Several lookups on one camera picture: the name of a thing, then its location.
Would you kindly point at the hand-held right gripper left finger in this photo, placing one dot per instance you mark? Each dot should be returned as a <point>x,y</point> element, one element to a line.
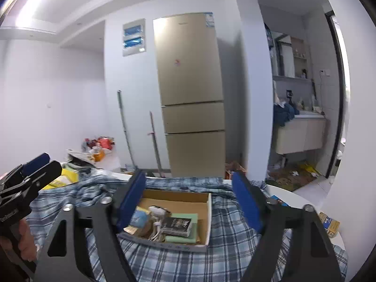
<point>132,202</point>

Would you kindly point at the black cigarette pack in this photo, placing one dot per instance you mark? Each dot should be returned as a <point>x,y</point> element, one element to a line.
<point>176,226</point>

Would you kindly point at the pale green box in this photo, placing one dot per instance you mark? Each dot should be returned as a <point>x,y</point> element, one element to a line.
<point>183,216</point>

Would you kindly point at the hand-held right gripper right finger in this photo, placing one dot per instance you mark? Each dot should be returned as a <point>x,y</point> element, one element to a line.
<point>246,202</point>

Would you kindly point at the small yellow blue box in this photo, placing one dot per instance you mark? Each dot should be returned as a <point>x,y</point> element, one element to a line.
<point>329,224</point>

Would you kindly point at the yellow plastic bag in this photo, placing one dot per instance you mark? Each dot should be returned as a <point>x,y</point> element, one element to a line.
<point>63,179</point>

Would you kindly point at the person's left hand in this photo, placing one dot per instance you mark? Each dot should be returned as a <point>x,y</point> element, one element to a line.
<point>28,241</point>

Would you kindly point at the blue plaid blanket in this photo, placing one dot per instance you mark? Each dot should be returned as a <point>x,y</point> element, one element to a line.
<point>223,258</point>

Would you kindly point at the blue clothes pile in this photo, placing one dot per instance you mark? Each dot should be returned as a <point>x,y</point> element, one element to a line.
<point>283,113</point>

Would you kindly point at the dark door frame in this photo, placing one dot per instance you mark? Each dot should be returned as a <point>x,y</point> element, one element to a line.
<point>340,94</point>

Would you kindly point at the small blue packet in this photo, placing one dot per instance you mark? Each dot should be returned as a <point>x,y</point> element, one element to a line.
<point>280,201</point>

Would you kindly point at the blue yellow cigarette pack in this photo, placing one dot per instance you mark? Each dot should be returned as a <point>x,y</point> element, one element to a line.
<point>139,218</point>

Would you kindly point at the beige vanity cabinet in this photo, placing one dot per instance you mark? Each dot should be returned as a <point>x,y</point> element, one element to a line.
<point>299,136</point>

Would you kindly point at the wall socket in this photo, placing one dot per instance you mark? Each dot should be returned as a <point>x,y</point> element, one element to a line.
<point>324,72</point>

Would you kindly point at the wall electrical panel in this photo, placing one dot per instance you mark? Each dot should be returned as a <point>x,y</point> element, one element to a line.
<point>134,36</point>

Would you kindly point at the cardboard box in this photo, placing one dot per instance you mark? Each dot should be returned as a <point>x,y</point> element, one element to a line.
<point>176,195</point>

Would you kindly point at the grey white crumpled bag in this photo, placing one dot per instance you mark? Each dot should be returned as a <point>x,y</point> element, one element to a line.
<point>80,157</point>

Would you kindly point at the mirror wall cabinet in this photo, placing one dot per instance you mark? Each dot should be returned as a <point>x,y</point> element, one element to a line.
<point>289,54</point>

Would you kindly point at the scattered floor litter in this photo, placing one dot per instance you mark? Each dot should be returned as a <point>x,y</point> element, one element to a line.
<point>293,174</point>

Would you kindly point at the grey mop pole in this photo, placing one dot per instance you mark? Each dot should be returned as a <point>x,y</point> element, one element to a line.
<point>124,126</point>

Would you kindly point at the gold three-door refrigerator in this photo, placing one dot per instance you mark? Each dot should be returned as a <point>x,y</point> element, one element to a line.
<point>189,79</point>

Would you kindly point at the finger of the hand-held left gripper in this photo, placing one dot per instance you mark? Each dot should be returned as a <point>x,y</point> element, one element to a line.
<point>47,174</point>
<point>36,163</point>

